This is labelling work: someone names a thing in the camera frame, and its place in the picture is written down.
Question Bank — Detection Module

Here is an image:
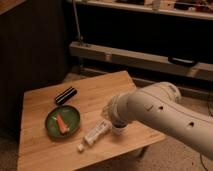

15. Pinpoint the white plastic bottle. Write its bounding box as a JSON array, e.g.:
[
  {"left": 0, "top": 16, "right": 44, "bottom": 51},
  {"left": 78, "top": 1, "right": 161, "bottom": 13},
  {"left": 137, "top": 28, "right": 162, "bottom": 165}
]
[{"left": 77, "top": 120, "right": 111, "bottom": 152}]

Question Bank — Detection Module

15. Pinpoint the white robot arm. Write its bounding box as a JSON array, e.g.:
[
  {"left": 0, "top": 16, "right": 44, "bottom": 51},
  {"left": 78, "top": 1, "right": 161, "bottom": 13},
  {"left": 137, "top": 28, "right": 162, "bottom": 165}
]
[{"left": 102, "top": 82, "right": 213, "bottom": 160}]

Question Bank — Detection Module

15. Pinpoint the green ceramic bowl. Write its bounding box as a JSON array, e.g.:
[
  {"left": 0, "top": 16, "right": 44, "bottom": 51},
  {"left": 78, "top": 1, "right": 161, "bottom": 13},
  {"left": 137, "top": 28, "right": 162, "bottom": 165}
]
[{"left": 45, "top": 105, "right": 80, "bottom": 139}]

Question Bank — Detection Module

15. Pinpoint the black striped cylinder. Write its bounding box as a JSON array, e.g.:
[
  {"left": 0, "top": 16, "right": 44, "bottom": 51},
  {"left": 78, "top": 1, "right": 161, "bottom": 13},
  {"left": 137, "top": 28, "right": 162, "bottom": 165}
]
[{"left": 55, "top": 87, "right": 77, "bottom": 105}]

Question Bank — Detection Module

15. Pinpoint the white cup with blue inside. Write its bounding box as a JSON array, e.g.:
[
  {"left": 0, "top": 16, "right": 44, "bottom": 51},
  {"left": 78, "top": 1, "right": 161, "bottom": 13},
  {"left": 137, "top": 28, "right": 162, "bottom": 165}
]
[{"left": 112, "top": 123, "right": 127, "bottom": 135}]

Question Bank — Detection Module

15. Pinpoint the orange carrot toy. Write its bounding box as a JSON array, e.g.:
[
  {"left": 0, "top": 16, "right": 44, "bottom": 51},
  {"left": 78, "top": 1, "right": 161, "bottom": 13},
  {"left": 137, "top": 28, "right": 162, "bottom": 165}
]
[{"left": 56, "top": 114, "right": 68, "bottom": 134}]

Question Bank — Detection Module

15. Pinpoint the wooden table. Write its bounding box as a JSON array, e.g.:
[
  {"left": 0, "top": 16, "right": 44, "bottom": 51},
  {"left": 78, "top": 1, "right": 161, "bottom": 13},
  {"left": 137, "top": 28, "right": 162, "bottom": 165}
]
[{"left": 18, "top": 71, "right": 165, "bottom": 171}]

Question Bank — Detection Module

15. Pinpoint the metal vertical pole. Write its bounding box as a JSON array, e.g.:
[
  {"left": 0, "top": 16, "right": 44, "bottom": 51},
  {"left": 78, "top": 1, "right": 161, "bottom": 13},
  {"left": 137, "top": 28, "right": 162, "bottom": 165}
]
[{"left": 72, "top": 0, "right": 83, "bottom": 46}]

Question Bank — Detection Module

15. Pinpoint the upper shelf with clutter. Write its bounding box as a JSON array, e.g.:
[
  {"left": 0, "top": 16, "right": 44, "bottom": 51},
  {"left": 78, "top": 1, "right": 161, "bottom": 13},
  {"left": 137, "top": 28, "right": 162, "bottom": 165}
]
[{"left": 66, "top": 0, "right": 213, "bottom": 22}]

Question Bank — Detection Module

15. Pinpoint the black handle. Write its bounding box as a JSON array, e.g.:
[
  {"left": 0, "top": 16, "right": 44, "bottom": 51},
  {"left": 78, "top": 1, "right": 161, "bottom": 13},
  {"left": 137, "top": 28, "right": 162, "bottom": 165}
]
[{"left": 168, "top": 57, "right": 198, "bottom": 67}]

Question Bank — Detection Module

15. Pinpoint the grey metal rail beam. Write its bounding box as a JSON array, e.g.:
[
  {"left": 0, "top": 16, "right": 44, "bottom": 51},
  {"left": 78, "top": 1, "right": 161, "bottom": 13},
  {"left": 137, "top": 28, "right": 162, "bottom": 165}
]
[{"left": 69, "top": 42, "right": 213, "bottom": 82}]

